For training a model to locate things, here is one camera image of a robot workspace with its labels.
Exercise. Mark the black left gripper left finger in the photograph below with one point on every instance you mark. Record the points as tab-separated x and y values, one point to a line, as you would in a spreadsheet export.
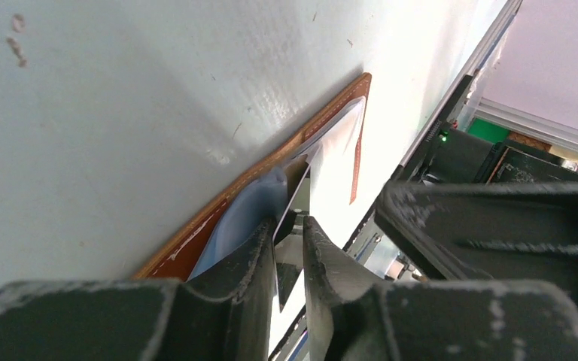
223	314

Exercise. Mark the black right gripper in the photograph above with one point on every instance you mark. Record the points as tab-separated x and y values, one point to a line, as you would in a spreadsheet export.
485	232

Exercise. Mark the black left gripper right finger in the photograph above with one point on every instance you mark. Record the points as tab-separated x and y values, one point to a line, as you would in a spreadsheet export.
352	314

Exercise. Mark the brown leather card holder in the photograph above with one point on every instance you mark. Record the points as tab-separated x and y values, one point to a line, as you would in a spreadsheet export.
264	190

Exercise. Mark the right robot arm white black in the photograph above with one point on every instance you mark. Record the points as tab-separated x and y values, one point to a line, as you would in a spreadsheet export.
450	156

